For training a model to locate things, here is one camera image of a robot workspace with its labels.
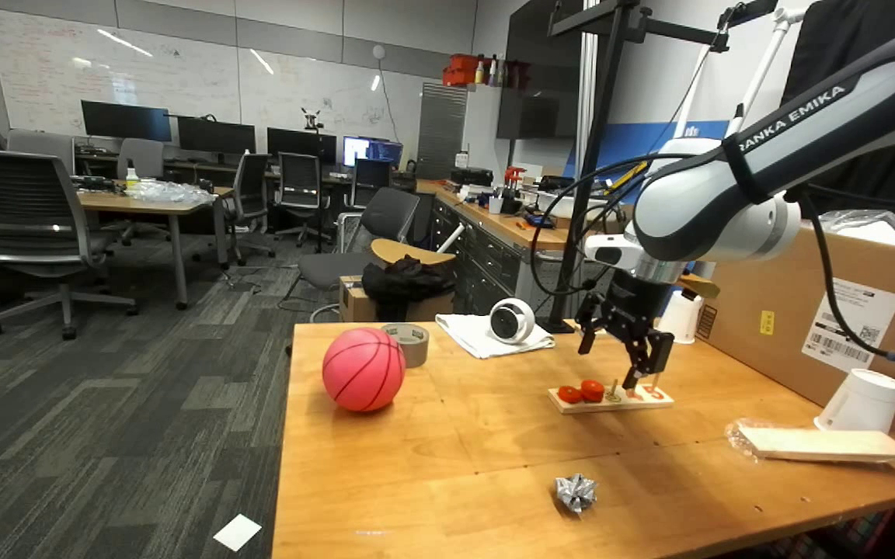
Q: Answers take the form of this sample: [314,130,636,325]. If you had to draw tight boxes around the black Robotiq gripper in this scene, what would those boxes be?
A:
[575,269,678,391]

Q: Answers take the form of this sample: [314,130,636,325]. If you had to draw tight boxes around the numbered wooden peg board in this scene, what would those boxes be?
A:
[546,379,678,418]

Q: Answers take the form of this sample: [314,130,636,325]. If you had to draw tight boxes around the white paper cup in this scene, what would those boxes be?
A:
[815,366,895,434]
[659,287,705,347]

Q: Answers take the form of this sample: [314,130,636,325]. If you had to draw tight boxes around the white black round device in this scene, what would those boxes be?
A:
[484,296,538,347]

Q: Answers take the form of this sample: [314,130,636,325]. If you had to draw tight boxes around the large cardboard box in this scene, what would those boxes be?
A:
[710,211,895,434]

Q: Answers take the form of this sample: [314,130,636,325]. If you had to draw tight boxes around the crumpled foil ball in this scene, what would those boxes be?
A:
[549,473,601,519]

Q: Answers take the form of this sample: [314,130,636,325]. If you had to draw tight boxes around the long wooden counter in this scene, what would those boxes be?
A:
[412,176,578,313]

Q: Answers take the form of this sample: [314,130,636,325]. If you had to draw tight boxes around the black bag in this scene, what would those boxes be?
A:
[361,253,463,309]

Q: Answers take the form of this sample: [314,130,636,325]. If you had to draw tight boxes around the round wooden stool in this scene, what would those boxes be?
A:
[366,235,461,274]

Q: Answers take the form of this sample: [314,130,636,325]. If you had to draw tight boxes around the white wrapped wooden plank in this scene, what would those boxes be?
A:
[732,417,895,467]

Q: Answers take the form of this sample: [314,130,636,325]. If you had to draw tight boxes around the pink basketball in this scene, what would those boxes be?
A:
[319,325,411,417]

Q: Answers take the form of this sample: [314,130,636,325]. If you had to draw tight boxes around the small cardboard box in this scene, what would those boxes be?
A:
[337,274,456,325]

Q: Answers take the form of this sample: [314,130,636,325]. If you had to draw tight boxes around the black office chair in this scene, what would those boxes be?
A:
[290,182,427,305]
[224,153,278,261]
[273,150,333,252]

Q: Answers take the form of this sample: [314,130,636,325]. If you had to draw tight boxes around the blue lit computer monitor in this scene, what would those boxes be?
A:
[338,134,405,169]

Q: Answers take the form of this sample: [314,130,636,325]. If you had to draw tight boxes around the red containers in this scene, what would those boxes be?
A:
[439,48,484,93]

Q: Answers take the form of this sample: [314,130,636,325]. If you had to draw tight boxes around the black computer monitor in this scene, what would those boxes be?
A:
[264,124,338,169]
[174,116,261,160]
[81,99,174,145]

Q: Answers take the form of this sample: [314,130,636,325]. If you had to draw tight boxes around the white paper sheet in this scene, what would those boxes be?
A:
[210,511,264,555]

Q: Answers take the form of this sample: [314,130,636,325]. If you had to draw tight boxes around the wooden office desk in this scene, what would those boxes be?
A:
[73,179,235,309]

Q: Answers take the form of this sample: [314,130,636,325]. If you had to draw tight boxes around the grey mesh office chair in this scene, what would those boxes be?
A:
[0,145,140,340]

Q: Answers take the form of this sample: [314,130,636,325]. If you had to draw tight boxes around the thin black camera cable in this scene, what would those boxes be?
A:
[525,153,669,305]

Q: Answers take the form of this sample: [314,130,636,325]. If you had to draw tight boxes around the thick black hose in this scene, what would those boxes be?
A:
[806,198,895,374]

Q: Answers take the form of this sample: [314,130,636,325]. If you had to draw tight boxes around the black camera stand pole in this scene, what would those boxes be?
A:
[545,0,732,336]

